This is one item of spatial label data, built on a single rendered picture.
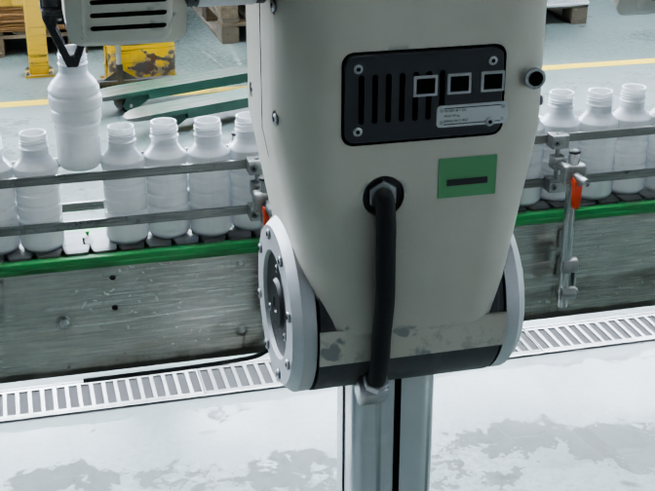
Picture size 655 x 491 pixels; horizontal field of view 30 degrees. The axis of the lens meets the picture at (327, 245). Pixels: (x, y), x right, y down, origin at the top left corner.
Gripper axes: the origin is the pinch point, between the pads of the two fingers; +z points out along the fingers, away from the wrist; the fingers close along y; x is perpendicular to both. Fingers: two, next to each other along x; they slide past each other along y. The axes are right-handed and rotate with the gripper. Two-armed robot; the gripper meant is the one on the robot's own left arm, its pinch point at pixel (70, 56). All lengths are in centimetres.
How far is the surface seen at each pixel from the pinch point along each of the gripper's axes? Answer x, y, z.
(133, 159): 7.0, 2.7, 13.9
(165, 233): 10.8, 2.5, 25.2
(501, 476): 97, -71, 126
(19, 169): -8.1, 2.2, 14.3
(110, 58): 39, -444, 108
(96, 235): 1.6, -1.8, 26.2
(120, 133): 5.6, 2.1, 10.4
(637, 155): 83, 3, 20
